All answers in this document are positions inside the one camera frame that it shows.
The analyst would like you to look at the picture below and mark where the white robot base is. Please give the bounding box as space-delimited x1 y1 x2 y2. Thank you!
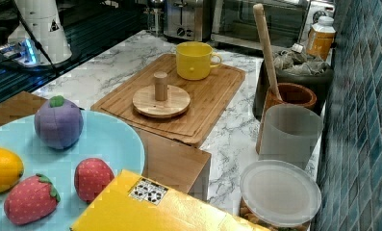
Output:
0 0 73 68

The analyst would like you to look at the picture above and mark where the pile of tea bags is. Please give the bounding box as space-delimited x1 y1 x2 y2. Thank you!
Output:
272 50 331 76

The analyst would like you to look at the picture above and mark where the black tea bag container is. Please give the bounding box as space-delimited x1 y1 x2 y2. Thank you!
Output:
252 63 334 120

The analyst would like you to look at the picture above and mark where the round wooden lid with knob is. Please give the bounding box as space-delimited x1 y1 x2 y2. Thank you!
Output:
132 71 191 118

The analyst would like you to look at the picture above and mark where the bamboo cutting board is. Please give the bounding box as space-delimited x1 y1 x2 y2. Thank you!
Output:
91 54 245 147

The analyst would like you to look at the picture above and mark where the yellow mug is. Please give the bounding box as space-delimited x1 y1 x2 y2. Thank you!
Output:
176 41 222 81

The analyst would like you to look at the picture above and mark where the light blue plate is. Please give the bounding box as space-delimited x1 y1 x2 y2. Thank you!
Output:
0 111 145 231

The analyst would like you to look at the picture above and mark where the silver toaster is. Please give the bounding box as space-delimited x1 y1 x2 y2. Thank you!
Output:
164 0 211 41

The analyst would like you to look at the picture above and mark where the glass jar with silver top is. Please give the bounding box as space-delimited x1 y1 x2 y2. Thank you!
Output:
146 0 165 37

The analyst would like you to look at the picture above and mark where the frosted plastic cup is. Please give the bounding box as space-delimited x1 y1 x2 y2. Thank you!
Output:
259 104 323 169

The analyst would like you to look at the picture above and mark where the brown wooden utensil cup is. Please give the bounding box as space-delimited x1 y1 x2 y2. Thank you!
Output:
253 83 318 153

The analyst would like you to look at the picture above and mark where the yellow cereal box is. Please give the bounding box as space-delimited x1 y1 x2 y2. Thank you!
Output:
70 170 269 231

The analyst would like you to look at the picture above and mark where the red plush strawberry right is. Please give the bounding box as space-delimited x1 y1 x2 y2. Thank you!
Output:
74 158 115 203

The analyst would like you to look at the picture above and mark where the red plush strawberry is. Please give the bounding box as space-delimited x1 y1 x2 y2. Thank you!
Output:
74 158 115 203
4 173 61 225

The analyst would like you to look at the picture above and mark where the cereal jar with white lid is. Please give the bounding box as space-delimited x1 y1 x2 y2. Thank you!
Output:
240 160 321 228

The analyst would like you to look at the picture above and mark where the wooden pestle stick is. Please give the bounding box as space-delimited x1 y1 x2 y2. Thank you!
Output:
253 4 282 100

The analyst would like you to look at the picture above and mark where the purple plush fruit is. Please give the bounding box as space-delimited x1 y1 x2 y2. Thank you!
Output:
34 95 84 149

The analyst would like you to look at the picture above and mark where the orange bottle white cap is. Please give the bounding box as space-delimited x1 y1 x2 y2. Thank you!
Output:
306 16 336 60

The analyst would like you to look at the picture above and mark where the red plush strawberry left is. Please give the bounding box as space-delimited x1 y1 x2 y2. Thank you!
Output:
4 173 61 225

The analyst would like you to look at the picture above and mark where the yellow toy lemon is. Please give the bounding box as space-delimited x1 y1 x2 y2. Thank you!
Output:
0 147 24 193

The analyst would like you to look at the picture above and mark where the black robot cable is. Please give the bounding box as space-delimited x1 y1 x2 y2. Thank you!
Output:
9 0 59 76

